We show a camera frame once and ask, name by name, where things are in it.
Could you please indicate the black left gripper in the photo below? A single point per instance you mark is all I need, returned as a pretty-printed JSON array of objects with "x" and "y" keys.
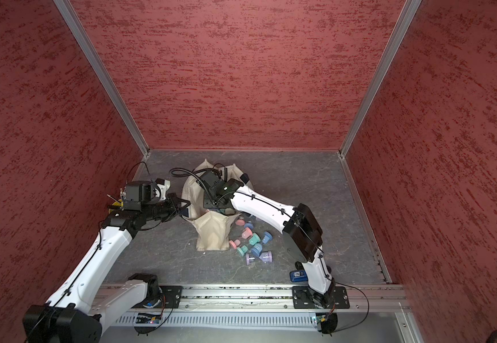
[{"x": 173, "y": 201}]

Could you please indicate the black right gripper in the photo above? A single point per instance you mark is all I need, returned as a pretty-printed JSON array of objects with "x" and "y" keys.
[{"x": 208, "y": 203}]

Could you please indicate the cream canvas bag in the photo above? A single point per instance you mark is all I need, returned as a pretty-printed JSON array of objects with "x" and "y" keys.
[{"x": 212, "y": 227}]

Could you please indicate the teal hourglass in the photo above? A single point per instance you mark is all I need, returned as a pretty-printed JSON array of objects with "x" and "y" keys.
[{"x": 243, "y": 250}]

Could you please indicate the purple hourglass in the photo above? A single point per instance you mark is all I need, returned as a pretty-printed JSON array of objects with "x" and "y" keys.
[{"x": 265, "y": 257}]

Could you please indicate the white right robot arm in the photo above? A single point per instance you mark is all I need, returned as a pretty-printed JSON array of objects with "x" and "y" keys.
[{"x": 301, "y": 233}]

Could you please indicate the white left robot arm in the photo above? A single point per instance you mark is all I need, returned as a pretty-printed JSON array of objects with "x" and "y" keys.
[{"x": 70, "y": 313}]

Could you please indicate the pink hourglass left pile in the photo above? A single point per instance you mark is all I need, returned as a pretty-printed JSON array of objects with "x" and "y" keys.
[{"x": 245, "y": 235}]

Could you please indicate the blue stapler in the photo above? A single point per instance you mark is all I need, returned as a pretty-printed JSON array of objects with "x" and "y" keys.
[{"x": 298, "y": 276}]

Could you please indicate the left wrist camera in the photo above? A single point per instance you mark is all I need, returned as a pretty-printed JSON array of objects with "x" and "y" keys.
[{"x": 138, "y": 194}]

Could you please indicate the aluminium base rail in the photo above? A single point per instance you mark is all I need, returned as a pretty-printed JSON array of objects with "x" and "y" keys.
[{"x": 282, "y": 298}]

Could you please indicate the aluminium corner post right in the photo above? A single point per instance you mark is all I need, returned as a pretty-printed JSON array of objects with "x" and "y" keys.
[{"x": 399, "y": 31}]

